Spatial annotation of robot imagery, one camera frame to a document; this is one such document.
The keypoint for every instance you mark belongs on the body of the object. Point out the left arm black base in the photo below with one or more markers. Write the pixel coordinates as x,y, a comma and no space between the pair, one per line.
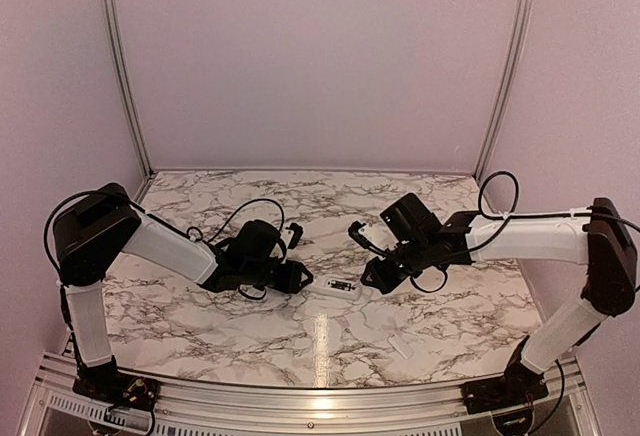
108,384

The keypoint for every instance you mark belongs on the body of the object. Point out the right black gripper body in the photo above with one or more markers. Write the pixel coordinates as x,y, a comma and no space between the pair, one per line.
412,251

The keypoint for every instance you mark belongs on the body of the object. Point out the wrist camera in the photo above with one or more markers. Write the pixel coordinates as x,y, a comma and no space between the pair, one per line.
291,235
361,234

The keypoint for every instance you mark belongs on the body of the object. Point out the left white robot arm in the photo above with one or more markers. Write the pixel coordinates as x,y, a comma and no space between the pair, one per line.
88,231

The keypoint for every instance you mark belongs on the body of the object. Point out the batteries in remote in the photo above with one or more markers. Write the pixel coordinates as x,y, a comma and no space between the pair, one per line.
340,285

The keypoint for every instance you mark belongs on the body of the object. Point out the right aluminium frame post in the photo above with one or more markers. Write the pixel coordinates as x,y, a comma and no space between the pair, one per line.
515,48

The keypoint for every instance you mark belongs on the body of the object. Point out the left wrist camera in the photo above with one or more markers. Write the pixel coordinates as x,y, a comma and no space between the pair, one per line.
291,235

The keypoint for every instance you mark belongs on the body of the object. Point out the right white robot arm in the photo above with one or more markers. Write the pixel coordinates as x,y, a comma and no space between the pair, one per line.
595,239

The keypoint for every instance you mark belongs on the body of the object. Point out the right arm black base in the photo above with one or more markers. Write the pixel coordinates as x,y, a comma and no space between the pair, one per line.
517,385

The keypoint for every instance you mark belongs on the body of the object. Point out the aluminium frame post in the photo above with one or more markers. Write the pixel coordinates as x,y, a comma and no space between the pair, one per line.
125,88
515,48

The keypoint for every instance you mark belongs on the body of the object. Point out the white remote control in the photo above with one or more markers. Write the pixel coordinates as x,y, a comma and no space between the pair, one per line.
320,287

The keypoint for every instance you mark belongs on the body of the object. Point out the white battery cover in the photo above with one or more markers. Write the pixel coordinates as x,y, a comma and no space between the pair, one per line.
403,348

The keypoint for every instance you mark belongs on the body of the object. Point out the left aluminium frame post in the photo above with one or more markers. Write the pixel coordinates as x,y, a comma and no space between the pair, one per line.
125,88

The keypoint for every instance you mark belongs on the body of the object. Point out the front aluminium rail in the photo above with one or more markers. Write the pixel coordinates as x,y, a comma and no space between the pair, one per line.
202,408

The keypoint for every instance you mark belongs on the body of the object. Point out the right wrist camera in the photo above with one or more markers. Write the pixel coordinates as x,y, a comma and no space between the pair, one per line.
361,234

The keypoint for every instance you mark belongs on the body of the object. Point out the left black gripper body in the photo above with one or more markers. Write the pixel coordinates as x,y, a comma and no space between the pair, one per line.
256,273

